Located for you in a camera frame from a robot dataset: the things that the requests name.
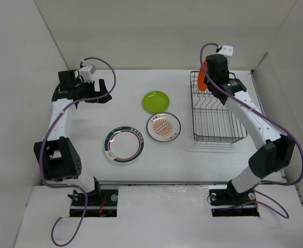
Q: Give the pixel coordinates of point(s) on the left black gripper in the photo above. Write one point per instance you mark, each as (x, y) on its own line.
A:
(103, 90)

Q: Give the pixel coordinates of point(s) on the green plastic plate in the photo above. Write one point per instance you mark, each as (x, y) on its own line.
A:
(156, 101)

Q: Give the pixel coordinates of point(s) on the orange plastic plate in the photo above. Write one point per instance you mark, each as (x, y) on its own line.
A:
(202, 86)

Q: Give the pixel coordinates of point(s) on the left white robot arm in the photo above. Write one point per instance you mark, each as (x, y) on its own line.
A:
(59, 162)

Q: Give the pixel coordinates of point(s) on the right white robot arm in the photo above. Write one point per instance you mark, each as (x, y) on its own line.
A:
(273, 149)

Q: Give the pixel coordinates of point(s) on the white plate teal rim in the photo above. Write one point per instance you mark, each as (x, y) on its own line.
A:
(123, 144)

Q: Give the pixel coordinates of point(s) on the white plate orange sunburst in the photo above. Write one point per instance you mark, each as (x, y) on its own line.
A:
(163, 127)

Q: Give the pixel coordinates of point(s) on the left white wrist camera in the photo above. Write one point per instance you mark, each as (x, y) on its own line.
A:
(87, 72)

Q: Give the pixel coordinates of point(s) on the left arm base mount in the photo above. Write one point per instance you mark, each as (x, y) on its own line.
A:
(99, 206)

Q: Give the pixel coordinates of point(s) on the dark wire dish rack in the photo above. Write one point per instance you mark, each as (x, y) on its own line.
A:
(211, 121)

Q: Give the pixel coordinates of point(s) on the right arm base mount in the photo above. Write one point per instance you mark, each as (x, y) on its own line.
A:
(225, 204)

